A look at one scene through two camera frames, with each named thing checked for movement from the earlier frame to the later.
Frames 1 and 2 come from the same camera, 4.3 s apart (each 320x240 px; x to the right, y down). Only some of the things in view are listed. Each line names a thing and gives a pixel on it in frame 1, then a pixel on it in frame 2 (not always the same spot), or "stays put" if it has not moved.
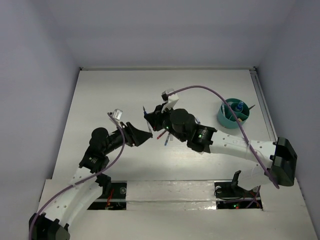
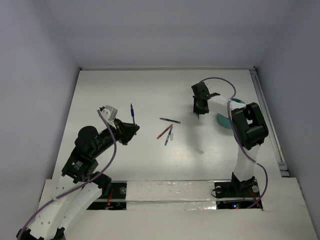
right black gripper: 155,118 -> 196,110
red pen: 163,133 stays put
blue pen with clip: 166,141 stays put
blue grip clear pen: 145,113 -> 132,111
